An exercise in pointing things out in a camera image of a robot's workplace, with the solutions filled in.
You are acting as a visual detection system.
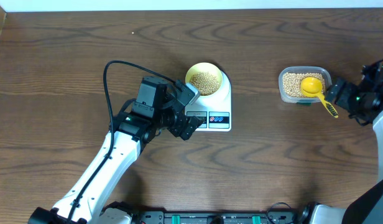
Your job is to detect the white digital kitchen scale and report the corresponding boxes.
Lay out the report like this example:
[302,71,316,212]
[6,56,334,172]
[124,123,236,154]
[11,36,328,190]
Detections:
[185,72,232,132]

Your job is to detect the soybeans in bowl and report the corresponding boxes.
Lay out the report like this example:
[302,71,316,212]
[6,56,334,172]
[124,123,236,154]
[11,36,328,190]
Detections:
[189,72,221,96]

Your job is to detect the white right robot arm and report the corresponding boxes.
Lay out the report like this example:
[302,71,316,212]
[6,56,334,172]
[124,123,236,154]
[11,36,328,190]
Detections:
[297,59,383,224]

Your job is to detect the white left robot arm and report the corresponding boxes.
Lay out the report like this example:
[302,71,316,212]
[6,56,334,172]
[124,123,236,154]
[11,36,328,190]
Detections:
[28,77,203,223]

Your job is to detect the yellow measuring scoop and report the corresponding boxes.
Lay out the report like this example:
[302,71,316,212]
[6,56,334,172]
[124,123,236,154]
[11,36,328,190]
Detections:
[300,77,338,118]

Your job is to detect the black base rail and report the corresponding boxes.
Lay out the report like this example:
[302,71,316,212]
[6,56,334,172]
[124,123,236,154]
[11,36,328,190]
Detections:
[98,202,301,224]

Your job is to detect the soybeans pile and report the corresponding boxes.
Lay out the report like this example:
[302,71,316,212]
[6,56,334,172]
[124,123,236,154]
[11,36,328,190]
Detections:
[282,72,325,98]

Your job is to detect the clear plastic container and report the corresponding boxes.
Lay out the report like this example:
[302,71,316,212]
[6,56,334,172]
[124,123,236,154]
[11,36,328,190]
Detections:
[279,66,332,104]

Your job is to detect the pale yellow bowl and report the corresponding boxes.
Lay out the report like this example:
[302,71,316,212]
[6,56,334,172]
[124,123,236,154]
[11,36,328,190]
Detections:
[185,62,223,92]

